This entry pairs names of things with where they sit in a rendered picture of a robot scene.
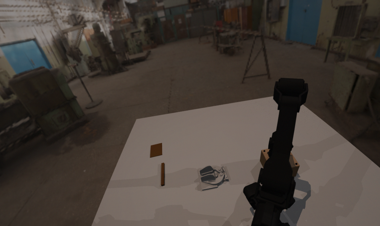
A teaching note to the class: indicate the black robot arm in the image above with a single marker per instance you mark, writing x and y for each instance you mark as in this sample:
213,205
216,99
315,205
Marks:
278,184

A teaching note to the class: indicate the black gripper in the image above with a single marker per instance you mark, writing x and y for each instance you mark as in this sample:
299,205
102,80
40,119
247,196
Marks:
249,192

